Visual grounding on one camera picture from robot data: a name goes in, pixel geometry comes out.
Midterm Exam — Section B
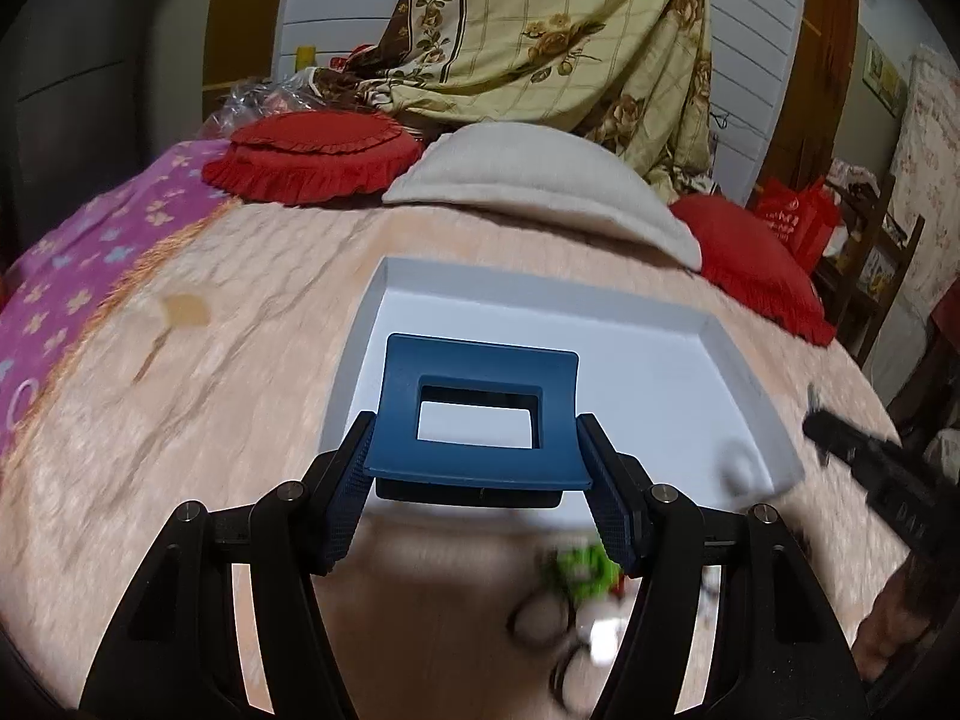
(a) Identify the person's right forearm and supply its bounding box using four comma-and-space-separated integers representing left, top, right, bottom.
853, 540, 960, 685

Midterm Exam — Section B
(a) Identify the red ruffled round cushion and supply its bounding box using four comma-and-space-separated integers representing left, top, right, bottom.
202, 110, 422, 206

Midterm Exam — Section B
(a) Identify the wooden chair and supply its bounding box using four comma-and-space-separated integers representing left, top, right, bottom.
814, 172, 927, 368

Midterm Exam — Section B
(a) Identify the floral checked quilt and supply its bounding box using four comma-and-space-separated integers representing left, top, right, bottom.
311, 0, 713, 203

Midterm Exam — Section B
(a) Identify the green bead bracelet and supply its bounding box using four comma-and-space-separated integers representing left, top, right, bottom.
551, 540, 628, 605

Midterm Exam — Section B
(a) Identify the wall poster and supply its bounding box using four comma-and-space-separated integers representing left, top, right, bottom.
862, 41, 908, 118

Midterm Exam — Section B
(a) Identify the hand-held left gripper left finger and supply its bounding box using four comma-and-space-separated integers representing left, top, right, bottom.
79, 411, 376, 720

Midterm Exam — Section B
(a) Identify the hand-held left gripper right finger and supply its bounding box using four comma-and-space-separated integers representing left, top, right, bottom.
576, 412, 871, 720

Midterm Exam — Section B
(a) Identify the black hair tie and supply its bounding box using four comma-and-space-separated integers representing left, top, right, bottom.
508, 591, 578, 650

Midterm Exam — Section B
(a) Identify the blue hair claw clip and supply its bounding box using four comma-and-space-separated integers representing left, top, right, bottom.
364, 332, 593, 511

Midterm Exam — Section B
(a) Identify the dark braided hair tie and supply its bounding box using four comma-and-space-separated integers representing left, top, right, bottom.
550, 637, 602, 700

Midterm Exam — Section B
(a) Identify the purple floral blanket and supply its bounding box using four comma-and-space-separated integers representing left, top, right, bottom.
0, 139, 235, 458

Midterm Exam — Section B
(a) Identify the white pillow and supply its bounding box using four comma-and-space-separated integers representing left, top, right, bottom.
382, 124, 704, 271

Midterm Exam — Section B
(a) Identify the white cardboard box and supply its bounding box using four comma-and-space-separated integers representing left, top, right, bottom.
321, 255, 807, 526

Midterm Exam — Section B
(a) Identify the clear plastic bag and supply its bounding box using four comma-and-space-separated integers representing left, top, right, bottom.
206, 75, 331, 143

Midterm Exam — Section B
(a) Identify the white printed cloth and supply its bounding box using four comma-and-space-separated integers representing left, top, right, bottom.
891, 45, 960, 301

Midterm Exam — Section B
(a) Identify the pink plush blanket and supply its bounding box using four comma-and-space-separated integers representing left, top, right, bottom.
0, 187, 931, 720

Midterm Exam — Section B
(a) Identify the grey refrigerator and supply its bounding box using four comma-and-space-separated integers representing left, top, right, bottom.
0, 0, 155, 271

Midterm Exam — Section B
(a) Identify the red shopping bag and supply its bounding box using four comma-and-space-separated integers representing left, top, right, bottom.
754, 176, 843, 275

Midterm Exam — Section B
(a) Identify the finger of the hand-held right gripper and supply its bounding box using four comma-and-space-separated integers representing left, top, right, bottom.
802, 384, 901, 481

